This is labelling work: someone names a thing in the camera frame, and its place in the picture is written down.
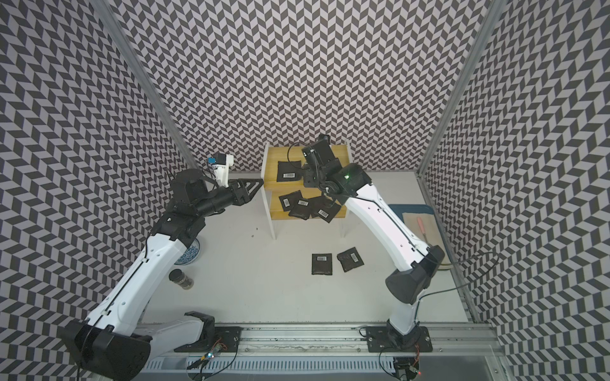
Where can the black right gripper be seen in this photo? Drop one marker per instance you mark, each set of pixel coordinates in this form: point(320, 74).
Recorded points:
point(308, 179)

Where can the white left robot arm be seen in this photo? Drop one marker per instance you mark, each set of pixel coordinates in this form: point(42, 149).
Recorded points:
point(110, 342)

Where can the blue patterned plate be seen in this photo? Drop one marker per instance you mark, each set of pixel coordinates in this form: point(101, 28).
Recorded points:
point(190, 255)

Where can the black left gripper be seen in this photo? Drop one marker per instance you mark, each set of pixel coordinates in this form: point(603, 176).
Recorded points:
point(244, 196)

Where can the pink handled spoon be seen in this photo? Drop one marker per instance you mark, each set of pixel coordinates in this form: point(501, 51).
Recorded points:
point(423, 230)

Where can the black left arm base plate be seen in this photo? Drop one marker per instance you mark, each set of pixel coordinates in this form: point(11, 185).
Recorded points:
point(228, 335)

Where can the dark spice jar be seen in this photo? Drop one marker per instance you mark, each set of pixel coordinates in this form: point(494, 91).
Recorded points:
point(178, 277)

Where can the blue tray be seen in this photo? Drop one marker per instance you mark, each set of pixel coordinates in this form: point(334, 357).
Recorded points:
point(399, 209)

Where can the beige cloth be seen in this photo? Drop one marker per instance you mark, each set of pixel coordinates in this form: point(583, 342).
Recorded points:
point(433, 234)

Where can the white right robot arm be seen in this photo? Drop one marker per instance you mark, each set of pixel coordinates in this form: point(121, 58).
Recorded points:
point(416, 261)

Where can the black tea bag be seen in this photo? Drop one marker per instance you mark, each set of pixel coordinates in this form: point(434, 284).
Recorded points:
point(289, 171)
point(301, 209)
point(288, 201)
point(322, 264)
point(324, 208)
point(350, 259)

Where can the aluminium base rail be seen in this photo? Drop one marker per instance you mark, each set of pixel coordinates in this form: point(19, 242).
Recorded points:
point(461, 351)

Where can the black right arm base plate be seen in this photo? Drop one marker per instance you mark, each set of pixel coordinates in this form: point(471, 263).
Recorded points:
point(386, 338)

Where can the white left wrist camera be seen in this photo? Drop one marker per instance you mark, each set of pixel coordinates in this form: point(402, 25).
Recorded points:
point(221, 164)

